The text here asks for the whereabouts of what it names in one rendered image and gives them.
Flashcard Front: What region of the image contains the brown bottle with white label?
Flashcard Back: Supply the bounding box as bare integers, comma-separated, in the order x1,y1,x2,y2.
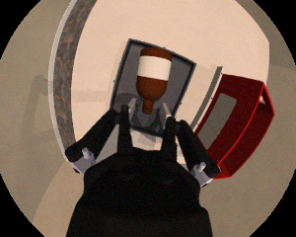
136,47,173,114

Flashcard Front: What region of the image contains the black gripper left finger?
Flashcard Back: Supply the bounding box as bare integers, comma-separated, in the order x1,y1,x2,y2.
65,98,136,182

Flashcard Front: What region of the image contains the dark grey square tray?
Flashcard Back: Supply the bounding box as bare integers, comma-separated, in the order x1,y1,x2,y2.
109,39,197,138

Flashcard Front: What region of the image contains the red divided crate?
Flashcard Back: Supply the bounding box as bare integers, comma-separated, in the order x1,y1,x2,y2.
194,74,274,180

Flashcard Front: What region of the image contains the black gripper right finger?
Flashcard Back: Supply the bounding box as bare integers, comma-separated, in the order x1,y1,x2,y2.
156,103,220,187

